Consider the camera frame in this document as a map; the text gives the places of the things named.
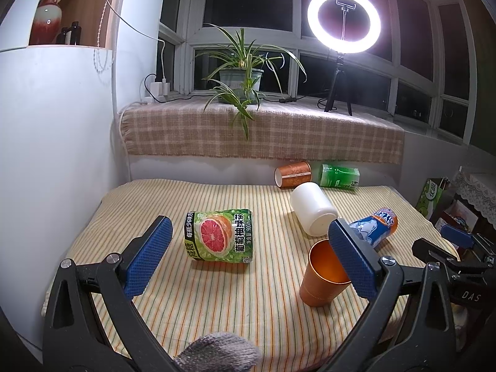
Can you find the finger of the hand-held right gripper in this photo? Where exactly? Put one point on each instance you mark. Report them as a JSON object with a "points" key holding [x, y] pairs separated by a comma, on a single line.
{"points": [[434, 251], [457, 236]]}

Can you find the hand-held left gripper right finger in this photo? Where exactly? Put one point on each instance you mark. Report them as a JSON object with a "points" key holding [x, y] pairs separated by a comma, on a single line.
{"points": [[350, 255]]}

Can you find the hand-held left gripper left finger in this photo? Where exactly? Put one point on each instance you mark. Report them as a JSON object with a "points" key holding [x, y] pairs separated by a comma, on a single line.
{"points": [[149, 255]]}

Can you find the plain orange metal cup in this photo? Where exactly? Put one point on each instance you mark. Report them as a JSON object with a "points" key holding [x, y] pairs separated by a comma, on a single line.
{"points": [[317, 283]]}

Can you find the white cup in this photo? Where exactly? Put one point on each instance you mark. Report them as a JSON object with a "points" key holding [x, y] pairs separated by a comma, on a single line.
{"points": [[310, 205]]}

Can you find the patterned orange cup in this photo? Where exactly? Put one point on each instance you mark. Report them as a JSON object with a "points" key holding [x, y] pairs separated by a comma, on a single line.
{"points": [[294, 174]]}

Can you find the blue orange drink can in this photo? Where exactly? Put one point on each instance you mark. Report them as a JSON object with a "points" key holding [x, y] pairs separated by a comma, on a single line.
{"points": [[378, 224]]}

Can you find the green paper bag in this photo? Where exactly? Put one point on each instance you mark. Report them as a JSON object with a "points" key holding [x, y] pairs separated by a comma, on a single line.
{"points": [[432, 197]]}

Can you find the white lace cloth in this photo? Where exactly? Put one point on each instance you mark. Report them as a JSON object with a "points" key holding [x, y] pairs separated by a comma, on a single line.
{"points": [[478, 192]]}

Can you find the green grapefruit drink bottle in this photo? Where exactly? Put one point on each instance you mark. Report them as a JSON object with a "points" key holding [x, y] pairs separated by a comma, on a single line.
{"points": [[217, 236]]}

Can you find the striped yellow table cloth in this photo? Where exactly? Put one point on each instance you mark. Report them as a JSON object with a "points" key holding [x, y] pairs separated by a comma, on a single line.
{"points": [[232, 298]]}

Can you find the plaid beige blanket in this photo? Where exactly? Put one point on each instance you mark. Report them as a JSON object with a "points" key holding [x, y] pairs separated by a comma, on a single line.
{"points": [[310, 135]]}

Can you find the white power strip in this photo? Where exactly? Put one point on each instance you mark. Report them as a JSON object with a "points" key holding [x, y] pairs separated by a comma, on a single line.
{"points": [[147, 99]]}

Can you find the white charger plug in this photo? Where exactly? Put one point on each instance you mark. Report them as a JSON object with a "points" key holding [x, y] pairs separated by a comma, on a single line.
{"points": [[165, 87], [156, 88]]}

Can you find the black tripod stand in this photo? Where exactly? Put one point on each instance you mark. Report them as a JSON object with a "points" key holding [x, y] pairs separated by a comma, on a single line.
{"points": [[340, 69]]}

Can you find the potted spider plant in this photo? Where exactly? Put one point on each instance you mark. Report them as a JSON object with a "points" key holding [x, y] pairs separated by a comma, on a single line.
{"points": [[240, 79]]}

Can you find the dark glass bottle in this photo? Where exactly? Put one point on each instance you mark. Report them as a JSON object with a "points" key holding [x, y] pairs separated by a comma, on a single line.
{"points": [[75, 33], [64, 35]]}

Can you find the red porcelain vase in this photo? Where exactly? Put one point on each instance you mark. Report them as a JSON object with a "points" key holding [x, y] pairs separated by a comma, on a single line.
{"points": [[48, 19]]}

